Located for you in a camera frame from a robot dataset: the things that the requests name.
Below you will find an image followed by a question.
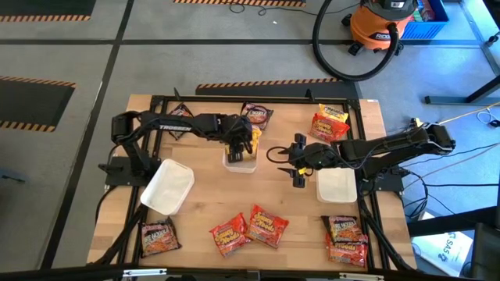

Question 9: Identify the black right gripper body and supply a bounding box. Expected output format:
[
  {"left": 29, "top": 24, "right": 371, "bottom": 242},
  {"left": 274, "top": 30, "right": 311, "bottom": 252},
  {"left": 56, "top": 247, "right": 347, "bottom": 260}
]
[{"left": 291, "top": 142, "right": 341, "bottom": 173}]

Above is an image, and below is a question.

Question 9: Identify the blue plastic crate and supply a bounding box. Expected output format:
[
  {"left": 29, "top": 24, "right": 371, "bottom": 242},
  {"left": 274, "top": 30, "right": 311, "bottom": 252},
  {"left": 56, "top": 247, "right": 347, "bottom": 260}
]
[{"left": 402, "top": 0, "right": 450, "bottom": 40}]

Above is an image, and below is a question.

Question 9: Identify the silver aluminium bracket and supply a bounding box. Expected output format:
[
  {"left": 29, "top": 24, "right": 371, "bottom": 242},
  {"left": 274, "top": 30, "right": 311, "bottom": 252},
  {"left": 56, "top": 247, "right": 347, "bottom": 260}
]
[
  {"left": 122, "top": 268, "right": 168, "bottom": 278},
  {"left": 338, "top": 272, "right": 386, "bottom": 281}
]

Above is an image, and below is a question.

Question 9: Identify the white plastic bin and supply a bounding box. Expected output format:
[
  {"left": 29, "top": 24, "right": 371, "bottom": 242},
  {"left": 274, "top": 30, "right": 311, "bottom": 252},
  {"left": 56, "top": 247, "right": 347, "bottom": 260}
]
[
  {"left": 315, "top": 166, "right": 359, "bottom": 205},
  {"left": 221, "top": 146, "right": 259, "bottom": 175},
  {"left": 139, "top": 158, "right": 195, "bottom": 216}
]

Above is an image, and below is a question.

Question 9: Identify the orange shop vacuum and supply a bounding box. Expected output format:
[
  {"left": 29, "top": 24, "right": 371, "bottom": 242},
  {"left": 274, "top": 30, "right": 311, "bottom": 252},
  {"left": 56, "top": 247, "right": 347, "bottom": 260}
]
[{"left": 341, "top": 0, "right": 415, "bottom": 55}]

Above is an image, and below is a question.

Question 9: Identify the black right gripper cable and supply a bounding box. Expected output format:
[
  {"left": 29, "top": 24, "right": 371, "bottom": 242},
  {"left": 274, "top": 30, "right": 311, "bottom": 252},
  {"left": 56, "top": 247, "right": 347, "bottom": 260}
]
[{"left": 266, "top": 145, "right": 294, "bottom": 165}]

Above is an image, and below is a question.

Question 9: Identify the orange Saucy Noods pack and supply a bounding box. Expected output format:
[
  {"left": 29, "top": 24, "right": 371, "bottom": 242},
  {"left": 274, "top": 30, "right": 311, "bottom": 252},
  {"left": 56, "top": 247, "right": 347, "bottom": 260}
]
[
  {"left": 324, "top": 233, "right": 370, "bottom": 269},
  {"left": 308, "top": 112, "right": 351, "bottom": 144},
  {"left": 209, "top": 212, "right": 252, "bottom": 258},
  {"left": 245, "top": 204, "right": 291, "bottom": 250}
]

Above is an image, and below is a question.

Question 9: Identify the black table foot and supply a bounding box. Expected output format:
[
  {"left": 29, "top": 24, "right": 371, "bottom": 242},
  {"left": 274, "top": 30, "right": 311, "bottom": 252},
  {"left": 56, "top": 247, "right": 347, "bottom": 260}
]
[{"left": 424, "top": 73, "right": 500, "bottom": 105}]

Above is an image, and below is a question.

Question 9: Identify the yellow Maruchan noodle pack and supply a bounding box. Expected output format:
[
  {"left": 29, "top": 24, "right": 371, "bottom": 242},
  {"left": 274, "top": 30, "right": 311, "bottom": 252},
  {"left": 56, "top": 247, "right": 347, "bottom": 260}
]
[
  {"left": 249, "top": 125, "right": 263, "bottom": 162},
  {"left": 316, "top": 103, "right": 350, "bottom": 124}
]

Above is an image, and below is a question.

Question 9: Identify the black hazard-striped floor mat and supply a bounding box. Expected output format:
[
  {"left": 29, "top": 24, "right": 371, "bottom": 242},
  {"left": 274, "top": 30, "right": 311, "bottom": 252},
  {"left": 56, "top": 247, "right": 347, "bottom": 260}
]
[
  {"left": 195, "top": 77, "right": 359, "bottom": 99},
  {"left": 0, "top": 0, "right": 97, "bottom": 23},
  {"left": 173, "top": 0, "right": 306, "bottom": 8},
  {"left": 0, "top": 76, "right": 77, "bottom": 133}
]

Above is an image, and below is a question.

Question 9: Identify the black vacuum hose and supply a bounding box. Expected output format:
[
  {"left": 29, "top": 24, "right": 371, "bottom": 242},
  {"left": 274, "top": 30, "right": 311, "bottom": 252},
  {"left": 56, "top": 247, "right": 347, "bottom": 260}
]
[{"left": 311, "top": 0, "right": 402, "bottom": 82}]

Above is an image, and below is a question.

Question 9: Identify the white printed cardboard sheet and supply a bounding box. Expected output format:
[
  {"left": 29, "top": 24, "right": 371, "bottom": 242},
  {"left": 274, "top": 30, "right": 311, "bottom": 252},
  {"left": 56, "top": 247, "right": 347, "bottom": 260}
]
[{"left": 412, "top": 212, "right": 476, "bottom": 277}]

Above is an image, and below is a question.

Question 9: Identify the black Fire Noodles pack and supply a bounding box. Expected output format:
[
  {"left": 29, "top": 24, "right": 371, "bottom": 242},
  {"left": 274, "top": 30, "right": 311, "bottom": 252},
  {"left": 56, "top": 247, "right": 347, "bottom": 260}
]
[
  {"left": 240, "top": 101, "right": 274, "bottom": 132},
  {"left": 139, "top": 216, "right": 183, "bottom": 258},
  {"left": 320, "top": 214, "right": 369, "bottom": 245},
  {"left": 168, "top": 101, "right": 195, "bottom": 141}
]

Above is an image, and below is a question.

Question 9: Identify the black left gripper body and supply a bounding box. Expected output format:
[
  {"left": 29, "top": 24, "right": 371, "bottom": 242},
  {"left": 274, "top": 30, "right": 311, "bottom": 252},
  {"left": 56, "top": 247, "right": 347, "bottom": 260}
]
[{"left": 218, "top": 115, "right": 255, "bottom": 148}]

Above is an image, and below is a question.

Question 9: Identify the black metal table frame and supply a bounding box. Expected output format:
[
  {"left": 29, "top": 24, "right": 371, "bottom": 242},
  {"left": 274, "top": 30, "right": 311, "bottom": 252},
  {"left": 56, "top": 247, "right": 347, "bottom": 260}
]
[{"left": 0, "top": 87, "right": 500, "bottom": 281}]

